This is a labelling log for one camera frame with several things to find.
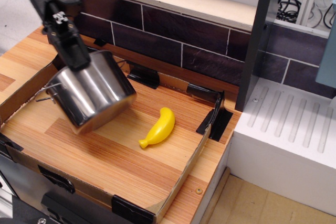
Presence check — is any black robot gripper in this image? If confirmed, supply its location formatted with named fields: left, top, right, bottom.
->
left=30, top=0, right=90, bottom=71

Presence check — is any shiny metal pot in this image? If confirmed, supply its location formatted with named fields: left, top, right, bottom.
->
left=40, top=50, right=137, bottom=134

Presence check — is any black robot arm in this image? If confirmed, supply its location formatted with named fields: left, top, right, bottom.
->
left=30, top=0, right=91, bottom=70

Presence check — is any cardboard fence with black tape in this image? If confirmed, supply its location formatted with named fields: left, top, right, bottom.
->
left=0, top=39, right=234, bottom=224

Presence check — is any yellow toy banana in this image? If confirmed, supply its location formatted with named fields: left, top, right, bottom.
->
left=139, top=107, right=175, bottom=148

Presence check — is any white dish drainer block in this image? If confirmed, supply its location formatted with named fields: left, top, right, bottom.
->
left=228, top=78, right=335, bottom=215

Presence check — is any dark shelf frame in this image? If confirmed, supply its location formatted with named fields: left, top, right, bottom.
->
left=39, top=0, right=278, bottom=112

